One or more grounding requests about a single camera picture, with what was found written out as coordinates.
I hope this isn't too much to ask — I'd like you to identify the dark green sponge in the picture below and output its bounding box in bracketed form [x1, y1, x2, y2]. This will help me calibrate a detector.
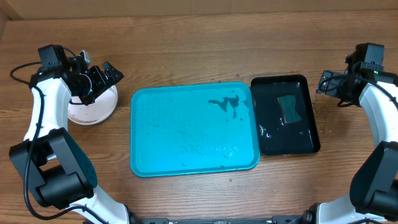
[277, 95, 302, 124]

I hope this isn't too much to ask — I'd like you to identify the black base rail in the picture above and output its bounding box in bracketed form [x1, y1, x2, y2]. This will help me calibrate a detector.
[130, 215, 302, 224]

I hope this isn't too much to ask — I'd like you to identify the teal plastic tray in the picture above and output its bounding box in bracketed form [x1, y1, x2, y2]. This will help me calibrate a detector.
[130, 82, 260, 177]

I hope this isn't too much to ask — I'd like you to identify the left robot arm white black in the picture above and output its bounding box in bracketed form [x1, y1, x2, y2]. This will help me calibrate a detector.
[9, 44, 140, 224]

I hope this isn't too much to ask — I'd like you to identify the white pink plate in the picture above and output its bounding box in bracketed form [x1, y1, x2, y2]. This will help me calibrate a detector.
[68, 85, 119, 126]

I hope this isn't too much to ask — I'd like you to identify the black plastic tray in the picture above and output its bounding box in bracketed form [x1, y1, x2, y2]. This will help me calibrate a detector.
[251, 75, 321, 156]

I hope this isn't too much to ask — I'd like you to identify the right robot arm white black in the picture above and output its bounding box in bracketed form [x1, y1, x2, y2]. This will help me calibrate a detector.
[293, 42, 397, 224]

